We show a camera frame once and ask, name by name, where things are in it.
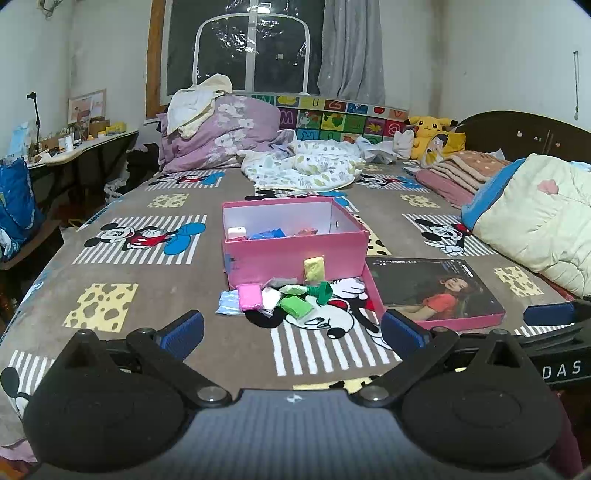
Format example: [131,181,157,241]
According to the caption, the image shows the cartoon mouse printed blanket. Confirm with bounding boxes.
[0,161,591,462]

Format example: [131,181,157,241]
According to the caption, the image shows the pink dotted folded blanket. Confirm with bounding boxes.
[416,150,513,208]

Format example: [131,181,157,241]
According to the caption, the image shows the yellow clay packet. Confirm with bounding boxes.
[303,255,326,284]

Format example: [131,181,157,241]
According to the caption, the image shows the cream white clothes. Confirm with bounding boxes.
[166,74,234,139]

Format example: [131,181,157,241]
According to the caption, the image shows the window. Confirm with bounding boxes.
[148,0,333,121]

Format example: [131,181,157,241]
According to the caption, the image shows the colourful alphabet foam mat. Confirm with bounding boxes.
[252,92,409,144]

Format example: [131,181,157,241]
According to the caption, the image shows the picture frame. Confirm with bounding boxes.
[68,89,108,139]

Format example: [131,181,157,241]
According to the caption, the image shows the purple floral quilt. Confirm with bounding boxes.
[157,95,282,174]

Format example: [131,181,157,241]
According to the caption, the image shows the black clothes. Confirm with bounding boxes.
[124,143,162,185]

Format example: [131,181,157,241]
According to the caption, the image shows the black phone stand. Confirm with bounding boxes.
[26,92,42,153]

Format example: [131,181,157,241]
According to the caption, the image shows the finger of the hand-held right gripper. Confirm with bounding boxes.
[523,299,591,328]

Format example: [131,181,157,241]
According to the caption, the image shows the white crumpled cloth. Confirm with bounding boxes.
[358,129,416,164]

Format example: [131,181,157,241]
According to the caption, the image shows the light blue clay packet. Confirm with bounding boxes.
[216,291,243,317]

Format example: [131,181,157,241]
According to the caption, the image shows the light blue plastic bag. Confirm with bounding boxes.
[9,122,38,158]

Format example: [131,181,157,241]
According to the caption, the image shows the pink cardboard box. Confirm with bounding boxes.
[222,198,370,289]

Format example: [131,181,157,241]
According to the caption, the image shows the pink clay packet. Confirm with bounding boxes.
[238,284,263,311]

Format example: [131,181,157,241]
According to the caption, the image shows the yellow boxes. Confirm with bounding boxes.
[90,121,127,139]

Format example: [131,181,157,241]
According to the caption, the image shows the pink box lid portrait print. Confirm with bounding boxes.
[362,256,506,333]

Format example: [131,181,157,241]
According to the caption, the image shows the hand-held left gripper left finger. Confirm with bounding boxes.
[55,310,232,409]

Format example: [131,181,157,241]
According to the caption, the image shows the dark wooden headboard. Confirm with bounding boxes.
[455,111,591,164]

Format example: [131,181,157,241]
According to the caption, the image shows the white arched frame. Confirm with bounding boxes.
[194,16,310,93]

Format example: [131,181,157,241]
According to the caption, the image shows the grey curtain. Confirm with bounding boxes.
[318,0,386,104]

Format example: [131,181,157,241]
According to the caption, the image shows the yellow plush toy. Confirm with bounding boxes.
[404,115,467,162]

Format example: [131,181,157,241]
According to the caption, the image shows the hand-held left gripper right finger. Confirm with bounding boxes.
[358,309,539,409]

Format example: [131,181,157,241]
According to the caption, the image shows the desk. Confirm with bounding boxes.
[25,129,139,208]

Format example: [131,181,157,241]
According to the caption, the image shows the cream quilt blue lining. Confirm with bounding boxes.
[462,154,591,291]

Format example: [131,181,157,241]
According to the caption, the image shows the white leaf patterned blanket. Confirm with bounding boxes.
[240,138,365,192]

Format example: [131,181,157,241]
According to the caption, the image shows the green plastic tool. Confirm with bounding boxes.
[309,281,333,305]

